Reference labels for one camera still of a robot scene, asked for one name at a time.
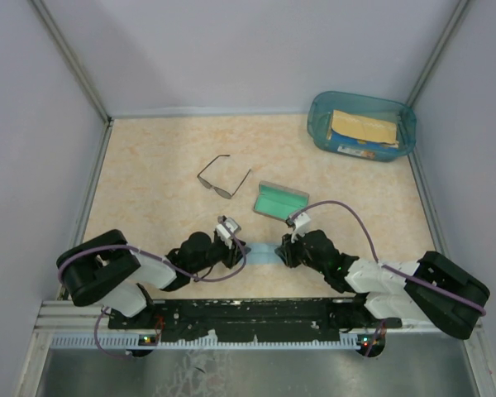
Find blue cleaning cloth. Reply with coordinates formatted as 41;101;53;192
246;242;283;265

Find black thin-frame glasses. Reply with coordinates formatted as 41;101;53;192
197;154;251;200

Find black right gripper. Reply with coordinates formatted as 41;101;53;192
275;227;327;275

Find aluminium front rail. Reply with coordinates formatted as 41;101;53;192
35;298;479;351

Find aluminium frame post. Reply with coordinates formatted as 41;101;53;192
27;0;112;124
406;0;474;108

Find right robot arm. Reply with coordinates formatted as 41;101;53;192
275;230;490;340

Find right aluminium frame post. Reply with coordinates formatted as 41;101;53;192
406;0;474;108

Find left aluminium frame post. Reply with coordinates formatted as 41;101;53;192
27;0;112;124

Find teal plastic basin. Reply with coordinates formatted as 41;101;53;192
307;91;417;162

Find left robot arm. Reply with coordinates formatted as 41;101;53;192
56;229;250;328

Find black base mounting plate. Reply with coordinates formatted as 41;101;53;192
108;298;380;342

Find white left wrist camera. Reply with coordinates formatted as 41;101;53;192
215;215;241;249

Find grey glasses case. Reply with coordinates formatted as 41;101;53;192
253;181;309;221

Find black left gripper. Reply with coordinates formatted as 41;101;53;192
190;237;251;275

